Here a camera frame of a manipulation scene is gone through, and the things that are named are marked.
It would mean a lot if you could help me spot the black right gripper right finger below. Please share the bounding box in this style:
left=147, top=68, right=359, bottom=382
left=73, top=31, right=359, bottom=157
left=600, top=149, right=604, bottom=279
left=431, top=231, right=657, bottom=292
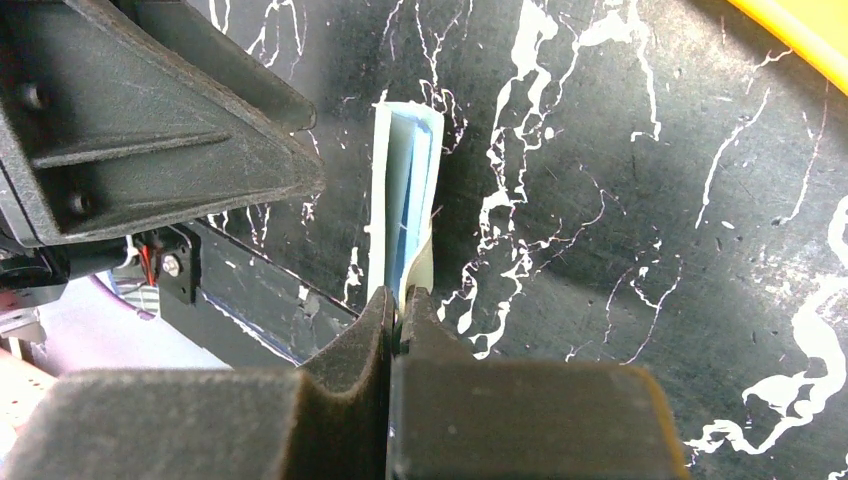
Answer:
left=386, top=287, right=689, bottom=479

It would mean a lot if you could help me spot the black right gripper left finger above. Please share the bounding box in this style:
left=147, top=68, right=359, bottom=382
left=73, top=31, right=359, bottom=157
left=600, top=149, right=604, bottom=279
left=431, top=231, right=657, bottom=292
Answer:
left=1, top=287, right=395, bottom=479

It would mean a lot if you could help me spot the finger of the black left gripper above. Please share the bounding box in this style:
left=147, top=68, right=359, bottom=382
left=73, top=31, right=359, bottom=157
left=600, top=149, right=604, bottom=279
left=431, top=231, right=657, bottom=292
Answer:
left=1, top=1, right=325, bottom=247

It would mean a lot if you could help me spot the orange plastic bin tray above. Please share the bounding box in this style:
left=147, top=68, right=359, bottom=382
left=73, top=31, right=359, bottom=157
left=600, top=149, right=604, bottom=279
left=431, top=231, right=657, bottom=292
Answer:
left=730, top=0, right=847, bottom=93

